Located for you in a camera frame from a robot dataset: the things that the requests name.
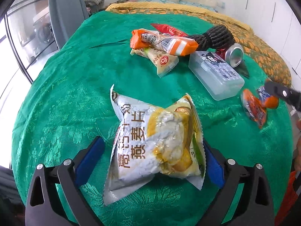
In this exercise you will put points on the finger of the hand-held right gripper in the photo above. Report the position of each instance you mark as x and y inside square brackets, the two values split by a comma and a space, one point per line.
[279, 90]

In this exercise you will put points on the orange white snack packet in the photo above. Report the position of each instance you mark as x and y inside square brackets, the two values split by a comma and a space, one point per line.
[181, 47]

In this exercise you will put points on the white yellow oat snack bag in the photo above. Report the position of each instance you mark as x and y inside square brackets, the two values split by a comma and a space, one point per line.
[150, 146]

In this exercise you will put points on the sliding glass door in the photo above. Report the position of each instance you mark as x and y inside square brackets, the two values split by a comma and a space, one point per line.
[14, 51]

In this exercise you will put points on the beige snack packet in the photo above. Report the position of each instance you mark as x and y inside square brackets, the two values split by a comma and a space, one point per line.
[162, 62]

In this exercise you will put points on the white wardrobe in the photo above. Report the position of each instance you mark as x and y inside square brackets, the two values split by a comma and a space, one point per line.
[263, 9]

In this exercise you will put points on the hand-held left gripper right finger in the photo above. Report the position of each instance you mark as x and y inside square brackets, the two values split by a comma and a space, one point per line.
[214, 167]

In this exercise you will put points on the grey curtain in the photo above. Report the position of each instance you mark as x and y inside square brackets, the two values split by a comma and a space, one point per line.
[65, 16]

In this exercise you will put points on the small orange wrapper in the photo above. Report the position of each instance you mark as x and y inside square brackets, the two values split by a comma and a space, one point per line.
[252, 104]

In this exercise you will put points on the red snack packet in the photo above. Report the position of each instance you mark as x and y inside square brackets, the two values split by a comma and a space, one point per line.
[169, 30]

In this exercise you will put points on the dark cloth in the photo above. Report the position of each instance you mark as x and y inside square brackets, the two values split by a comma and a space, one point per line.
[9, 193]

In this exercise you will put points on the crushed red drink can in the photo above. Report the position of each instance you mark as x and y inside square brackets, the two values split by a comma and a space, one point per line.
[235, 55]

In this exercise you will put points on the washing machine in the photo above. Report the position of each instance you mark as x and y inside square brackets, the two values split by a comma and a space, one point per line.
[43, 33]

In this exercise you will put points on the clear plastic box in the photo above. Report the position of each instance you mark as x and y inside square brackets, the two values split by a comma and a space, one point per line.
[211, 75]

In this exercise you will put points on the green patterned blanket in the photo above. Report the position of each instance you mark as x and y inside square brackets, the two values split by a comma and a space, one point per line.
[70, 87]

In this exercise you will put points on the teal patterned bed sheet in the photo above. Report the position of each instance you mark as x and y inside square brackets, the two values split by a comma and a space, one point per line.
[164, 0]

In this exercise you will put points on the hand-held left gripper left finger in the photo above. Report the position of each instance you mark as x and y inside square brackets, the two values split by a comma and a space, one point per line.
[90, 160]

